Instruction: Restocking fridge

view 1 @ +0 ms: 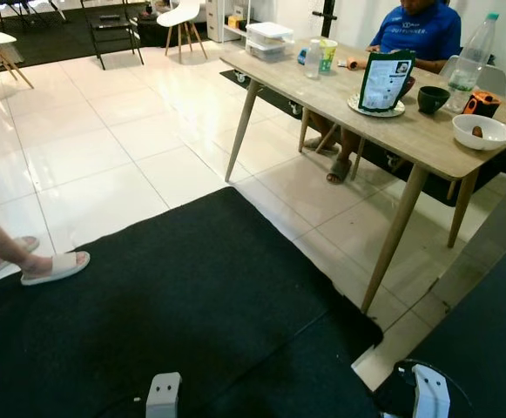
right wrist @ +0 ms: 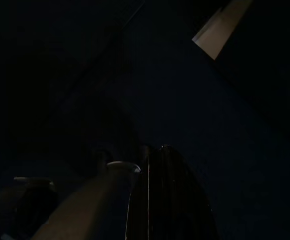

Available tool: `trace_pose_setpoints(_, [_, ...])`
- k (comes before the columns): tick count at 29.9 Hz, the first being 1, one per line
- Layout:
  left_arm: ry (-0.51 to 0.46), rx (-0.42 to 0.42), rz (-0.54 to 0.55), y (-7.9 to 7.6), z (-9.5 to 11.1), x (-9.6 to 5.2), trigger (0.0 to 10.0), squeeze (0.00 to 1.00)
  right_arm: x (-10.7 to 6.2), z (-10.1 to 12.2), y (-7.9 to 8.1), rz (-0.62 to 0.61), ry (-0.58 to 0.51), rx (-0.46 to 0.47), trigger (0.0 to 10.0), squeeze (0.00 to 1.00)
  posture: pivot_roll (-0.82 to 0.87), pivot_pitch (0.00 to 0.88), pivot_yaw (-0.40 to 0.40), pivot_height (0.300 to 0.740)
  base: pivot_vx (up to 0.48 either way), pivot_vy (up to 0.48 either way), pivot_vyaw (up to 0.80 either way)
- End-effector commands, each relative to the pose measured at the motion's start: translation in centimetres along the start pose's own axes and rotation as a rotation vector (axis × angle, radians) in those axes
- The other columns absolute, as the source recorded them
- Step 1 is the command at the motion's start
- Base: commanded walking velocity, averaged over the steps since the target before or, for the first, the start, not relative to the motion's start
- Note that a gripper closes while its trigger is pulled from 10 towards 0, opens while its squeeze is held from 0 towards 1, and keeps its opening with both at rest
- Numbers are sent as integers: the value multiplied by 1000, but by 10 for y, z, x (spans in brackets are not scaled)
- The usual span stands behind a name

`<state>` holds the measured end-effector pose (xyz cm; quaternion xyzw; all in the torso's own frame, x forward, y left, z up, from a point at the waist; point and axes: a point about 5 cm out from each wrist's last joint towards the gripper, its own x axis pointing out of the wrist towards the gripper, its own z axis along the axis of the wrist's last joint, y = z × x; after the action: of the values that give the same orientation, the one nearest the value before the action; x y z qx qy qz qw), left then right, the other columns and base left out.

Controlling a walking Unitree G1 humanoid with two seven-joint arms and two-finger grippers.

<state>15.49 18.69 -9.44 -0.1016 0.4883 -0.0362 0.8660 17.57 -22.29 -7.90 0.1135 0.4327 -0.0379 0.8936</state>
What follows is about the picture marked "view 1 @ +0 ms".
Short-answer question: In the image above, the white shelf unit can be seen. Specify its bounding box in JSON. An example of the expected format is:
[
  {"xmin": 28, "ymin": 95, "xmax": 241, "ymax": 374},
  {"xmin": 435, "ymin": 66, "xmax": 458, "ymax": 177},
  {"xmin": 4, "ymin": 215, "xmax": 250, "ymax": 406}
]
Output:
[{"xmin": 206, "ymin": 0, "xmax": 255, "ymax": 44}]

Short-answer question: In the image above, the small clear plastic bottle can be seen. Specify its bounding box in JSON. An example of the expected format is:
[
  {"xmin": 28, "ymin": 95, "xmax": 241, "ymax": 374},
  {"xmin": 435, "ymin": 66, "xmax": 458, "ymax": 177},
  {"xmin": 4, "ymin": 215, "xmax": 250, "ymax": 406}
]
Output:
[{"xmin": 305, "ymin": 38, "xmax": 323, "ymax": 80}]

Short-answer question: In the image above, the green pouch with white label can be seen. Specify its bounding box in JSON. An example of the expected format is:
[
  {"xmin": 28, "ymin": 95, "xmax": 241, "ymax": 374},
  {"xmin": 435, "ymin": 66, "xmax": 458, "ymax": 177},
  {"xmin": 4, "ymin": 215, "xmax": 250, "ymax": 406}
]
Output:
[{"xmin": 358, "ymin": 51, "xmax": 416, "ymax": 112}]

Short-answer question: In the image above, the dark green cup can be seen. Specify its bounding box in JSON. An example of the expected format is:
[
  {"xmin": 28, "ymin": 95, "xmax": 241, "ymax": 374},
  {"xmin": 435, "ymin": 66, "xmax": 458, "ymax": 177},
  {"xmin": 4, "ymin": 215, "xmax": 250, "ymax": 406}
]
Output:
[{"xmin": 417, "ymin": 85, "xmax": 451, "ymax": 115}]

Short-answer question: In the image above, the yellow green paper cup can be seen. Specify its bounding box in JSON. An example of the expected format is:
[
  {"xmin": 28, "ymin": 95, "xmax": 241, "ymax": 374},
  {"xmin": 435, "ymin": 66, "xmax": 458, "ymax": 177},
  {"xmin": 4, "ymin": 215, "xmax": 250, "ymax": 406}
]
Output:
[{"xmin": 319, "ymin": 38, "xmax": 339, "ymax": 73}]

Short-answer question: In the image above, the large black floor mat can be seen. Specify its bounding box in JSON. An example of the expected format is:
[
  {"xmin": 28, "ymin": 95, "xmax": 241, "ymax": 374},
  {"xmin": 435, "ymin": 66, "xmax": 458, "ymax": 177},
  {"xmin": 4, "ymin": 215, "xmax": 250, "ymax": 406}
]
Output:
[{"xmin": 0, "ymin": 186, "xmax": 384, "ymax": 418}]

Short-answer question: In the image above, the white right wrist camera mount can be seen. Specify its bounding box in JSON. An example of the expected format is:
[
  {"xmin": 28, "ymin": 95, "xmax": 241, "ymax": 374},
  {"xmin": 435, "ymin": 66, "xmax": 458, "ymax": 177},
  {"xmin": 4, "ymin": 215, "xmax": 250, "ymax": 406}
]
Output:
[{"xmin": 409, "ymin": 364, "xmax": 452, "ymax": 418}]

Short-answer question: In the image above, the person's leg with beige sandal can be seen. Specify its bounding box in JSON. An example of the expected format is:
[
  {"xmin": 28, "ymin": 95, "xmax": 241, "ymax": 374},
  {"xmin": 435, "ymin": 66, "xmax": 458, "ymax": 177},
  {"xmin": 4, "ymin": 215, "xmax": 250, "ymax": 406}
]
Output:
[{"xmin": 0, "ymin": 192, "xmax": 91, "ymax": 287}]

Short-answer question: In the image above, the light wooden table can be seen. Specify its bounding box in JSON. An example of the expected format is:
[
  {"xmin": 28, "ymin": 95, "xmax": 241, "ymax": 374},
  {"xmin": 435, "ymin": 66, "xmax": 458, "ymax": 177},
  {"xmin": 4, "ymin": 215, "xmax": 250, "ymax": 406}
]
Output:
[{"xmin": 220, "ymin": 39, "xmax": 506, "ymax": 314}]

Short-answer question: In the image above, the seated person in blue shirt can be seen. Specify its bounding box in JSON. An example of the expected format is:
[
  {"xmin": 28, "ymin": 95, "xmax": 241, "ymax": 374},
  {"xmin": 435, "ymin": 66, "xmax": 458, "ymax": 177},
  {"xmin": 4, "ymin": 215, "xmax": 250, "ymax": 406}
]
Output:
[{"xmin": 303, "ymin": 0, "xmax": 462, "ymax": 185}]

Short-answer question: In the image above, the white bowl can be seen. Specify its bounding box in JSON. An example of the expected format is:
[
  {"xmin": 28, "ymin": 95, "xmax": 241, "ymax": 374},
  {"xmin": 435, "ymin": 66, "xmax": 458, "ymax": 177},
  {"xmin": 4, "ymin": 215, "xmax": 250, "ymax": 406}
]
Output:
[{"xmin": 452, "ymin": 114, "xmax": 506, "ymax": 152}]

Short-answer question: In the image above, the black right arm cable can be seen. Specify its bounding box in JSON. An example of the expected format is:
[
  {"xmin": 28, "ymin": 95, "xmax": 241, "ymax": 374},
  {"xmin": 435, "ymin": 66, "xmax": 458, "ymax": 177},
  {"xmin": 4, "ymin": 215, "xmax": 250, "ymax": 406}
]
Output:
[{"xmin": 381, "ymin": 358, "xmax": 473, "ymax": 415}]

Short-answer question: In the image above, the orange and black device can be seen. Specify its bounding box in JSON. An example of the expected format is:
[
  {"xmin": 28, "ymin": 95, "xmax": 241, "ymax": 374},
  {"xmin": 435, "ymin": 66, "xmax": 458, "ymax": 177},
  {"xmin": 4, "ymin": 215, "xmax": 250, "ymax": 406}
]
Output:
[{"xmin": 462, "ymin": 91, "xmax": 502, "ymax": 118}]

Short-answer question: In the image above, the clear plastic food container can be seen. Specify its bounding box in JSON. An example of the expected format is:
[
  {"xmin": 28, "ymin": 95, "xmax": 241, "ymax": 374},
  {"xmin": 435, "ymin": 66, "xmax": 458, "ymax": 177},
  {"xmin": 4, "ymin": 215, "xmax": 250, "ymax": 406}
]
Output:
[
  {"xmin": 247, "ymin": 39, "xmax": 290, "ymax": 63},
  {"xmin": 246, "ymin": 22, "xmax": 295, "ymax": 42}
]

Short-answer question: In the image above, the black folding chair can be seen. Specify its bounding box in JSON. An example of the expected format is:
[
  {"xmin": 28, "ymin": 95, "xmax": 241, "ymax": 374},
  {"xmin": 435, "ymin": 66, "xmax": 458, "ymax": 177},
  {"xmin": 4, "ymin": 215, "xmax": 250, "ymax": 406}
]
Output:
[{"xmin": 85, "ymin": 0, "xmax": 145, "ymax": 71}]

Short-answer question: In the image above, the white chair with wooden legs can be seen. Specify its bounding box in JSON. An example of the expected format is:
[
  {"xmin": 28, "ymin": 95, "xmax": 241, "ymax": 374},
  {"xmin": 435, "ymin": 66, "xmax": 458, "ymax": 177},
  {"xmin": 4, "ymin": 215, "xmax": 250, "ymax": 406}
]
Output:
[{"xmin": 156, "ymin": 0, "xmax": 209, "ymax": 61}]

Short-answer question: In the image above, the floral patterned plate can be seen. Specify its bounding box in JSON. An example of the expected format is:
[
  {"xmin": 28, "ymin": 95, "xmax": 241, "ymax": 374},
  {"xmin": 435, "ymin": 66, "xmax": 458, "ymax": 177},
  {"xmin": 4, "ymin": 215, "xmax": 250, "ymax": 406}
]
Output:
[{"xmin": 348, "ymin": 93, "xmax": 406, "ymax": 118}]

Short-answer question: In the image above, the grey chair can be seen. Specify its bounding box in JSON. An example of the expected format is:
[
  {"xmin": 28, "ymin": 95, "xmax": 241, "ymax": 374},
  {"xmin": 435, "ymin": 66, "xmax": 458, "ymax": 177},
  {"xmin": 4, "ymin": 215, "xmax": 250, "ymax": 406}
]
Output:
[{"xmin": 440, "ymin": 56, "xmax": 506, "ymax": 98}]

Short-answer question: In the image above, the large clear water bottle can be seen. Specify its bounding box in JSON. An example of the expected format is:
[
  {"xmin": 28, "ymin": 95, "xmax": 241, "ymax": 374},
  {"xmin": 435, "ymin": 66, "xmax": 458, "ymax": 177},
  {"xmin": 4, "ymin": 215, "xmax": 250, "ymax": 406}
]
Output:
[{"xmin": 445, "ymin": 12, "xmax": 500, "ymax": 114}]

